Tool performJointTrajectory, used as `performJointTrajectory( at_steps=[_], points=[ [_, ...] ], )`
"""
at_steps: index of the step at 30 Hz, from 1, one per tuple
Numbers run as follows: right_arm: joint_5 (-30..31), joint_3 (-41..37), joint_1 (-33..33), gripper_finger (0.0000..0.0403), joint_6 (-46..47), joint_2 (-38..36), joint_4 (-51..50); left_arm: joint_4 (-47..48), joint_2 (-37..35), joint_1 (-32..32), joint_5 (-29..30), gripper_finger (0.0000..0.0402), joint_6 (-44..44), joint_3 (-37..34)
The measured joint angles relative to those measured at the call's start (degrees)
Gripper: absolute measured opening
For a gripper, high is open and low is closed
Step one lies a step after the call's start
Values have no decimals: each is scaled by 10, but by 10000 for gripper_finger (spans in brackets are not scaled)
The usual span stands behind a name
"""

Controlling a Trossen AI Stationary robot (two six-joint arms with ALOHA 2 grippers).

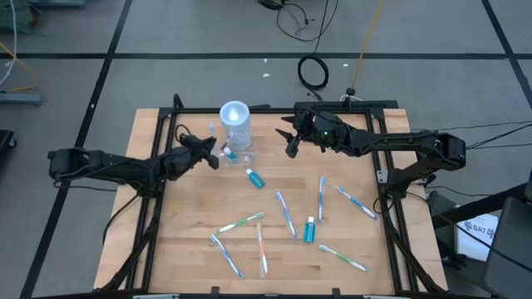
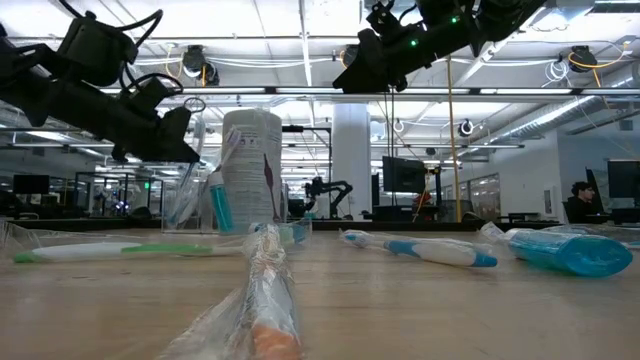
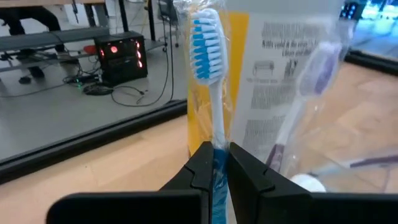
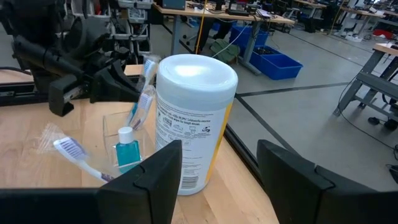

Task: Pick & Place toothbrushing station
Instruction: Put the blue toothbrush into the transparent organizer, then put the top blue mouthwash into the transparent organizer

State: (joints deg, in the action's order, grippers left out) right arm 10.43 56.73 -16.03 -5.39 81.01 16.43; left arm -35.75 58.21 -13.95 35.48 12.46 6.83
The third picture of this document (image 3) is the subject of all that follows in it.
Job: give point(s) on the black computer tower red lights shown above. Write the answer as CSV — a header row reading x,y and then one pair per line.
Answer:
x,y
121,68

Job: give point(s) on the blue toothbrush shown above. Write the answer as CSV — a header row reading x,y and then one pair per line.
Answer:
x,y
208,46

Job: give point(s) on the small red object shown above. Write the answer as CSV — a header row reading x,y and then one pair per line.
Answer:
x,y
90,49

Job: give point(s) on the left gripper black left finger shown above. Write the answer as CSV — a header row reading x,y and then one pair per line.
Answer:
x,y
186,202

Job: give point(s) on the dark office chair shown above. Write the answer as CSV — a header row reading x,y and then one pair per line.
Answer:
x,y
168,12

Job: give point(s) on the purple toothbrush in clear wrap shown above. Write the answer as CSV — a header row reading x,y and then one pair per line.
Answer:
x,y
320,71

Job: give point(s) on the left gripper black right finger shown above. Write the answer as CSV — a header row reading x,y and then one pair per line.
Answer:
x,y
264,205

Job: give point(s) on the person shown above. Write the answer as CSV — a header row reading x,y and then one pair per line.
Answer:
x,y
31,15

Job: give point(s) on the black aluminium table frame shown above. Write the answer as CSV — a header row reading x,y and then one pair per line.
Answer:
x,y
93,140

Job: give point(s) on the grey low bench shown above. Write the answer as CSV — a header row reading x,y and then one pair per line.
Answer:
x,y
46,39

